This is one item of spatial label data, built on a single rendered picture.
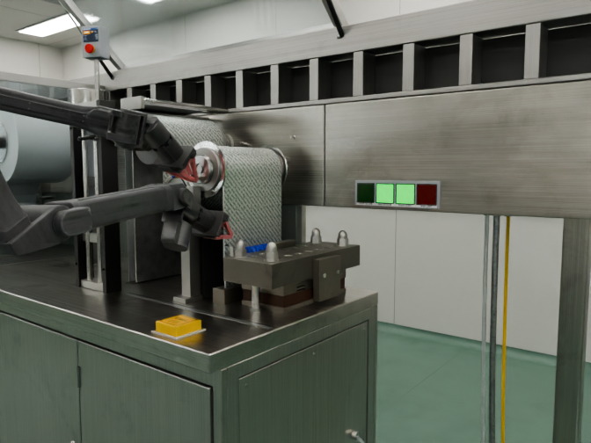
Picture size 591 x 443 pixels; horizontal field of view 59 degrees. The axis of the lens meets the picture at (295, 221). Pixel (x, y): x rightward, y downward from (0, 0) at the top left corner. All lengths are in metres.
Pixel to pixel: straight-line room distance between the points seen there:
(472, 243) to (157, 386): 2.94
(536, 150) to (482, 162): 0.12
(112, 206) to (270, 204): 0.61
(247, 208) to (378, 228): 2.77
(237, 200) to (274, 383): 0.49
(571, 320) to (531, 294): 2.29
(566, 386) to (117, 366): 1.12
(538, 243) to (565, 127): 2.46
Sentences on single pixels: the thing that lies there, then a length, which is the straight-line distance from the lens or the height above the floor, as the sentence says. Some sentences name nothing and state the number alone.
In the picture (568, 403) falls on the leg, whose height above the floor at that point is 0.66.
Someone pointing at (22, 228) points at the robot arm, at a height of 1.16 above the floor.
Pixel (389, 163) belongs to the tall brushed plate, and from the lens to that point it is 1.45.
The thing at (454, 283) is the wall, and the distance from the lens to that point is 3.94.
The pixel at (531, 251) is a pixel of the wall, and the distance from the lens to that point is 3.75.
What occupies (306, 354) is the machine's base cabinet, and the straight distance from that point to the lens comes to 1.29.
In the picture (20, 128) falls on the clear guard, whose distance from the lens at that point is 2.22.
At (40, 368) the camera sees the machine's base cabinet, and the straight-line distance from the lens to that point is 1.69.
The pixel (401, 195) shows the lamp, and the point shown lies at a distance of 1.42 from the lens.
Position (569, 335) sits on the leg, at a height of 0.83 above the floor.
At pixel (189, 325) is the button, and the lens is 1.16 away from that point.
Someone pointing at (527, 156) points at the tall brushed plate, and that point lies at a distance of 1.32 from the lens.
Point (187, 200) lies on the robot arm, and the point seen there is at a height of 1.18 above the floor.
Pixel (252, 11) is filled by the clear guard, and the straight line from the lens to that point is 1.75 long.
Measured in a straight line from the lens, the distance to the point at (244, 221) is 1.43.
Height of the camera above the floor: 1.25
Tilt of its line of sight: 6 degrees down
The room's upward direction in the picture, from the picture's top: straight up
